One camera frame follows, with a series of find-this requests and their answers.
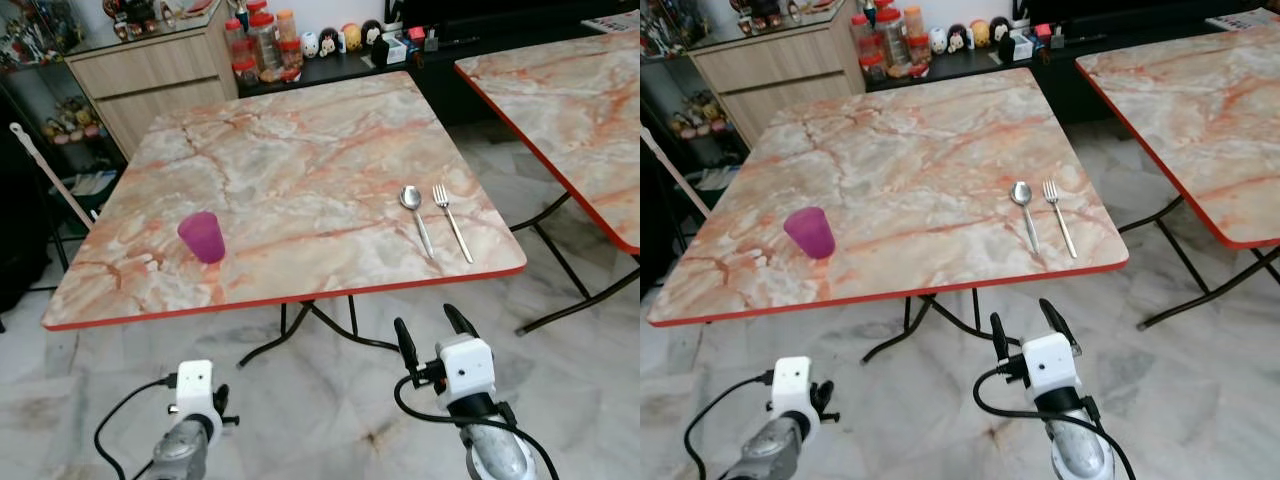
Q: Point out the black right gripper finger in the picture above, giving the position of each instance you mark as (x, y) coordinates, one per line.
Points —
(999, 335)
(405, 345)
(460, 320)
(1058, 318)

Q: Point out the silver metal spoon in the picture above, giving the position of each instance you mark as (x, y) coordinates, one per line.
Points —
(411, 197)
(1021, 193)

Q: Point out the silver metal fork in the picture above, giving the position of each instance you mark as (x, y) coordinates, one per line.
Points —
(1062, 221)
(452, 226)

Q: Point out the purple plastic cup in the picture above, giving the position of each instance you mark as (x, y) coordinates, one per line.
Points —
(204, 238)
(811, 233)

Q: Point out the wooden stick with white tip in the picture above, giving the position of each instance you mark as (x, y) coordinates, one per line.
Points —
(50, 170)
(672, 170)

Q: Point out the white and blue box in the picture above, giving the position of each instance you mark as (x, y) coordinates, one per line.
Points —
(1022, 48)
(395, 52)

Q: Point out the small red object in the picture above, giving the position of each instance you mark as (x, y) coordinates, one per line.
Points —
(416, 35)
(1043, 32)

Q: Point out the black round figurine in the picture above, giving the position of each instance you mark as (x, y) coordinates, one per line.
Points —
(1000, 32)
(372, 36)

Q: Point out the yellow round figurine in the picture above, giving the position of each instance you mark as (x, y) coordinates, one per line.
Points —
(980, 34)
(351, 38)

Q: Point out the black-haired round figurine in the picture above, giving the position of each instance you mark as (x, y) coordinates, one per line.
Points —
(958, 38)
(330, 42)

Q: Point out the small clear red-lid jar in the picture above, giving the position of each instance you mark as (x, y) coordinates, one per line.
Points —
(870, 67)
(245, 72)

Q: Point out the white round figurine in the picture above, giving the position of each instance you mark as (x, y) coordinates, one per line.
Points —
(309, 45)
(938, 41)

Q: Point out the glass display shelf with toys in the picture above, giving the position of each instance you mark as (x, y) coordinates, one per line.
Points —
(60, 120)
(690, 115)

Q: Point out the black television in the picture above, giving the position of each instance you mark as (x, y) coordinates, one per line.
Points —
(500, 10)
(1150, 8)

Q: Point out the tall clear red-lid jar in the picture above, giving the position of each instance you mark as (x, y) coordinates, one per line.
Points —
(264, 45)
(890, 40)

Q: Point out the light wooden cabinet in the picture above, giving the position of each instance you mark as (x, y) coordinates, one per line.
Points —
(780, 80)
(150, 85)

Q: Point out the orange-lid plastic jar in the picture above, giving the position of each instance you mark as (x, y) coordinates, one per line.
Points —
(913, 22)
(287, 26)

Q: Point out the printed magazine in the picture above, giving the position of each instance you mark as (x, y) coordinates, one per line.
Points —
(1245, 19)
(612, 23)

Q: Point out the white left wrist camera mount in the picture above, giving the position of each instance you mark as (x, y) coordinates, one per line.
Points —
(790, 385)
(194, 388)

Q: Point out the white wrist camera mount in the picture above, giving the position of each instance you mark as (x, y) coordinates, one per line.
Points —
(466, 368)
(790, 385)
(194, 388)
(1050, 365)

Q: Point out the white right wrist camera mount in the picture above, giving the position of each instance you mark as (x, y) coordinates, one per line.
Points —
(466, 368)
(1050, 365)

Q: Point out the black metal table frame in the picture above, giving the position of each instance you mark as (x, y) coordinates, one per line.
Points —
(1185, 258)
(940, 318)
(560, 262)
(330, 322)

